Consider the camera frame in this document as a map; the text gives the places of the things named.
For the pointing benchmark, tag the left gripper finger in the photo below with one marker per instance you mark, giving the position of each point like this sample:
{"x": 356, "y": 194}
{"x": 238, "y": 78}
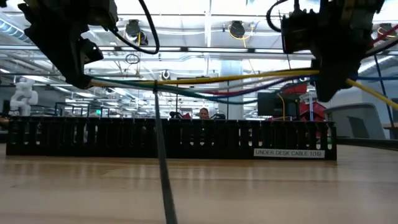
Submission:
{"x": 77, "y": 62}
{"x": 62, "y": 56}

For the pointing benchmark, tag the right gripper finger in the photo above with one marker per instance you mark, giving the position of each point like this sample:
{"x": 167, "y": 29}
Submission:
{"x": 342, "y": 74}
{"x": 323, "y": 81}

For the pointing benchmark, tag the black zip tie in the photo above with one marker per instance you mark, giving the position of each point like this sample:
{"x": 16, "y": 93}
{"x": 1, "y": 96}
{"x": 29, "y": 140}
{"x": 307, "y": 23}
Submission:
{"x": 161, "y": 149}

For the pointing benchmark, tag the red storage bin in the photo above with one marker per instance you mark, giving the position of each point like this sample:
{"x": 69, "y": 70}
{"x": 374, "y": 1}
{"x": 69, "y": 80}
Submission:
{"x": 295, "y": 90}

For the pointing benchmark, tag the stack of red bins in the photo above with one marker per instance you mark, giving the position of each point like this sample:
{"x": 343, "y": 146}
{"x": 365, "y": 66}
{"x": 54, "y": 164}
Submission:
{"x": 311, "y": 112}

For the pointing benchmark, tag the white robot figure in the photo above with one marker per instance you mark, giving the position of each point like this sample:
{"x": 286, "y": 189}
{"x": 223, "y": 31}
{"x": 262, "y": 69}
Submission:
{"x": 23, "y": 96}

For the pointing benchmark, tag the black monitor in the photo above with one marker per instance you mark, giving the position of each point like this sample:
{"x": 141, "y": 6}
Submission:
{"x": 270, "y": 105}

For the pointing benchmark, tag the white pillar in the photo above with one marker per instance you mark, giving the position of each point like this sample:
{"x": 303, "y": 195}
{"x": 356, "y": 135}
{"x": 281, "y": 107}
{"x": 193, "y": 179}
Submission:
{"x": 231, "y": 109}

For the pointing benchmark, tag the person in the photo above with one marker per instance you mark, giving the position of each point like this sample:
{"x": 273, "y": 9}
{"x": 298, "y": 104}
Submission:
{"x": 204, "y": 113}

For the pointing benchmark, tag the long ceiling light bar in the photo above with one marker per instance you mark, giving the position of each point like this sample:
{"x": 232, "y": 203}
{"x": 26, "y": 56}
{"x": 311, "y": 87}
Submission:
{"x": 202, "y": 49}

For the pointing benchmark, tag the silver ventilation duct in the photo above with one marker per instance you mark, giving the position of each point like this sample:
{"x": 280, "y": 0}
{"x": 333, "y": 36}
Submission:
{"x": 373, "y": 63}

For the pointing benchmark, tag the black aluminium frame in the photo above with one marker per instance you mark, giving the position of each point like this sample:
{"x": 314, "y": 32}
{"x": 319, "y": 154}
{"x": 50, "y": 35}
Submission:
{"x": 367, "y": 143}

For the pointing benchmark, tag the black camera stand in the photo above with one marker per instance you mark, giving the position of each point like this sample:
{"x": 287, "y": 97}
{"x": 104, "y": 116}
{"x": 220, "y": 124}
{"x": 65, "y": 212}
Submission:
{"x": 176, "y": 109}

